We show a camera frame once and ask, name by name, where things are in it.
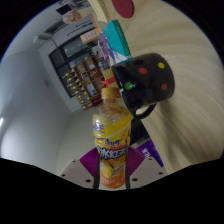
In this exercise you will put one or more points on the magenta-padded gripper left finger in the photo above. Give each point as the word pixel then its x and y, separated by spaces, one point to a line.
pixel 87 165

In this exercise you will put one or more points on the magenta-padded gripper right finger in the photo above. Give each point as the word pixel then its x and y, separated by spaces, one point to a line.
pixel 137 163

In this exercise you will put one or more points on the yellow drink bottle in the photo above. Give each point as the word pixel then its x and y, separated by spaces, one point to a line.
pixel 111 143

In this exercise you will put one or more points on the black polka-dot mug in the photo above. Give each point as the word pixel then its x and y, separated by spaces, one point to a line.
pixel 150 81

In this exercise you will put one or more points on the yellow gift box red ribbon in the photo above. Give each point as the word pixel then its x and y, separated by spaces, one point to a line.
pixel 108 75

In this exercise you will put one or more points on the black framed glass door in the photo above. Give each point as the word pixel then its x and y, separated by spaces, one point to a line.
pixel 71 50

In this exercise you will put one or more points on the teal book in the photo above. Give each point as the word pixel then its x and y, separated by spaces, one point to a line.
pixel 116 40

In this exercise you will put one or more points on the orange-beige upright box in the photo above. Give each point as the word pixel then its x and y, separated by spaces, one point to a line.
pixel 90 36

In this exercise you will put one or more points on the white air conditioner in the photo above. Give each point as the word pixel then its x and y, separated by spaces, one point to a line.
pixel 40 41

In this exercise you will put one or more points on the pink potted flower plant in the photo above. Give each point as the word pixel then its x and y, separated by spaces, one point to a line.
pixel 71 16

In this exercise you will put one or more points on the red round coaster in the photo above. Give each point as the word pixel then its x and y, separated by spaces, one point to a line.
pixel 122 7

